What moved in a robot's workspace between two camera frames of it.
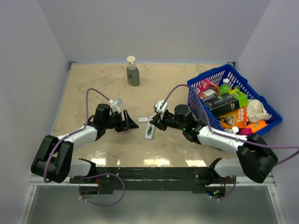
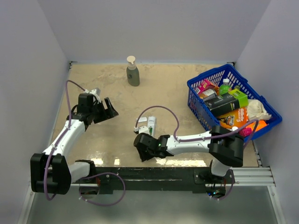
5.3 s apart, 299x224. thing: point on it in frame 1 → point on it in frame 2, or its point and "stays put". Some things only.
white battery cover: [142, 119] stays put
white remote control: [150, 130] stays put
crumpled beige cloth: [256, 112] stays put
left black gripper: [130, 124] → [107, 113]
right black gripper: [158, 120] → [144, 156]
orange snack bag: [256, 125] stays put
